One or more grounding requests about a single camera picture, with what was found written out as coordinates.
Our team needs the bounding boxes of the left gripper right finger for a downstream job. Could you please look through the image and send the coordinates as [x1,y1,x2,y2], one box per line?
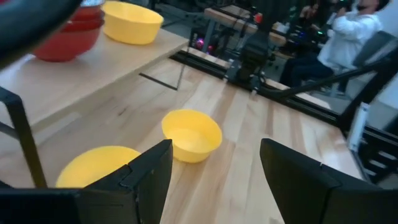
[260,138,398,224]

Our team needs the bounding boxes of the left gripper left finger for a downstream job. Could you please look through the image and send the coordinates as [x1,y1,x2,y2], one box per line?
[0,139,174,224]

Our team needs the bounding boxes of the yellow plate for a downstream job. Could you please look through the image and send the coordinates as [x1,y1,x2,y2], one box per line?
[55,145,142,189]

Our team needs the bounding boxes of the yellow plastic bowl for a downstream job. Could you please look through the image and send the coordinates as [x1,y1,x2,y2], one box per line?
[160,108,223,164]
[101,0,165,45]

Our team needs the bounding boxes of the wooden shelf black legs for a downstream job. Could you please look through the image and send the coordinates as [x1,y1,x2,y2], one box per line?
[0,26,190,189]

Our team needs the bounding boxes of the person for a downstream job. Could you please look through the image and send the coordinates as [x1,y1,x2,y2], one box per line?
[279,0,392,88]

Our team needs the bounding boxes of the grey office chair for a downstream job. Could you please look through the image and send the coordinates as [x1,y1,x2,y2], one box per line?
[351,30,398,94]

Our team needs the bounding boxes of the background wooden workbench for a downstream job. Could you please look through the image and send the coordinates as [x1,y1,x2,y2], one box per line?
[203,4,289,47]

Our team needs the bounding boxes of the white frame plate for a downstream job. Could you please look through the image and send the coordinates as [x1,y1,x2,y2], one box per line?
[347,101,371,153]

